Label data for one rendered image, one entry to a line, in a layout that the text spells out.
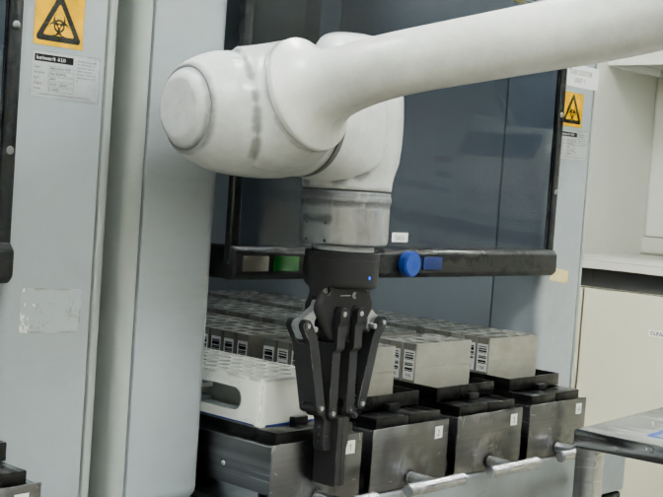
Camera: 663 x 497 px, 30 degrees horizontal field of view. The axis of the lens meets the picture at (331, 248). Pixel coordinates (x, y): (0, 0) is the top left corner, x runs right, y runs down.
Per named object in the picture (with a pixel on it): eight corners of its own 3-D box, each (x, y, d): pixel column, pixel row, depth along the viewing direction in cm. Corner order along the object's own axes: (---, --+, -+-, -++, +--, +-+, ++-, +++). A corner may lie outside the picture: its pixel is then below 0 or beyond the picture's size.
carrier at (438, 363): (456, 384, 159) (460, 337, 159) (470, 387, 158) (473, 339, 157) (399, 390, 150) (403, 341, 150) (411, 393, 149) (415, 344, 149)
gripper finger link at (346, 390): (328, 304, 126) (336, 303, 127) (323, 412, 126) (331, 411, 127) (356, 308, 123) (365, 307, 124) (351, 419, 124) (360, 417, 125)
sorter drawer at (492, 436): (93, 384, 189) (96, 325, 189) (162, 377, 200) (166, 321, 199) (483, 486, 141) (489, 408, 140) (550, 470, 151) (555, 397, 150)
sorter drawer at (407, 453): (6, 391, 178) (10, 329, 177) (85, 385, 188) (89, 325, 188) (400, 506, 129) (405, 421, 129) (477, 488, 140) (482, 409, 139)
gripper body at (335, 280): (342, 246, 130) (337, 333, 130) (286, 245, 123) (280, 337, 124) (399, 250, 124) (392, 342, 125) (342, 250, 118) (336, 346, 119)
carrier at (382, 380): (380, 393, 148) (384, 343, 147) (394, 396, 146) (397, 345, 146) (315, 401, 139) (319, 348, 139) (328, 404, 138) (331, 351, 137)
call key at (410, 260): (396, 276, 143) (398, 250, 143) (412, 276, 145) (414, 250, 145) (405, 277, 142) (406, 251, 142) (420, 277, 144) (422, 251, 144)
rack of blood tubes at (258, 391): (79, 391, 144) (83, 339, 144) (146, 386, 152) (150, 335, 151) (257, 441, 124) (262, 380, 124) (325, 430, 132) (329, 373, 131)
